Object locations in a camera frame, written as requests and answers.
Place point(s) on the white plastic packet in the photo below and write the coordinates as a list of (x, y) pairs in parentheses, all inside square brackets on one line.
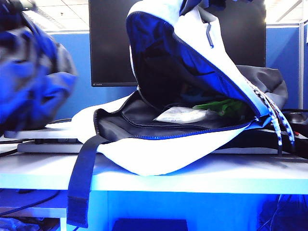
[(178, 115)]

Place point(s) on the white backpack with dark lining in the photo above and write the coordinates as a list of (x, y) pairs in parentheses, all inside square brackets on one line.
[(168, 154)]

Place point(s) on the white partition frame post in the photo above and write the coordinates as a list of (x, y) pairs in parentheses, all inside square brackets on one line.
[(300, 67)]

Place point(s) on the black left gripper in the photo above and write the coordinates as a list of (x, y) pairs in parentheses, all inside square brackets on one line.
[(16, 4)]

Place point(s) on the black computer monitor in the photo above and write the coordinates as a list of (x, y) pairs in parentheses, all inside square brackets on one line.
[(108, 48)]

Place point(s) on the dark gray fabric bundle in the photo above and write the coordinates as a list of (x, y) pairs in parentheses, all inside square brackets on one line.
[(269, 81)]

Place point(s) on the black round device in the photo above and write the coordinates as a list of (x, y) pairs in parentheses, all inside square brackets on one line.
[(296, 116)]

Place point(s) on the green item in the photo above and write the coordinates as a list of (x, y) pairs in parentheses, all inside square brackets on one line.
[(223, 106)]

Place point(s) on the dark blue bag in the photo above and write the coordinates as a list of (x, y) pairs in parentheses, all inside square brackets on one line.
[(286, 214)]

